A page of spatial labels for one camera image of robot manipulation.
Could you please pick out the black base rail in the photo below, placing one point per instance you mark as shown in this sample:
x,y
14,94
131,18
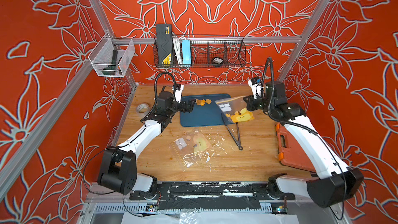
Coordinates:
x,y
172,197

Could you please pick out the orange tool case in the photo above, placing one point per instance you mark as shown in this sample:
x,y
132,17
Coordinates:
x,y
290,153

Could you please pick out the black metal tongs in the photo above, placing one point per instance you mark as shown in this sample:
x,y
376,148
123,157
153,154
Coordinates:
x,y
233,130

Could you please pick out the blue plastic tray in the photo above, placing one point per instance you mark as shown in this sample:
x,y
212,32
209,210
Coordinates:
x,y
202,116

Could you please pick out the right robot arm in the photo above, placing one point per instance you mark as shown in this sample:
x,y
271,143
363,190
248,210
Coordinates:
x,y
336,181

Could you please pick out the clear bag with yellow toys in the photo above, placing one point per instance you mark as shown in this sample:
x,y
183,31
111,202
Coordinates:
x,y
197,149

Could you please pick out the clear tape roll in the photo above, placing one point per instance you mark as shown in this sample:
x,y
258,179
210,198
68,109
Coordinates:
x,y
143,109

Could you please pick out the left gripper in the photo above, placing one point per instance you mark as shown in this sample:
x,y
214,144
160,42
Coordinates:
x,y
189,106

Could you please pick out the dark green screwdriver handle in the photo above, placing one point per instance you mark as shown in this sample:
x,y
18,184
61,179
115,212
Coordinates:
x,y
112,68

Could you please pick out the light blue box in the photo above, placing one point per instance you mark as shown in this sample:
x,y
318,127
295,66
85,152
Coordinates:
x,y
186,52

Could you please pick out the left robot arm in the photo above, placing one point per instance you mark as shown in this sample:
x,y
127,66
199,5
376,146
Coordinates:
x,y
118,170

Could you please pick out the black box with yellow label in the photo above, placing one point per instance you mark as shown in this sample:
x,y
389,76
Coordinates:
x,y
165,45

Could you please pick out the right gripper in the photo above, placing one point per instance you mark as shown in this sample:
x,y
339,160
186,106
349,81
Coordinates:
x,y
250,102

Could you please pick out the clear acrylic bin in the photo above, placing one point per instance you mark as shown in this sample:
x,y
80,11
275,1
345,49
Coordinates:
x,y
101,55

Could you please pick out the black wire basket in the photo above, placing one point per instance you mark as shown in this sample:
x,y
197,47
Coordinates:
x,y
204,47

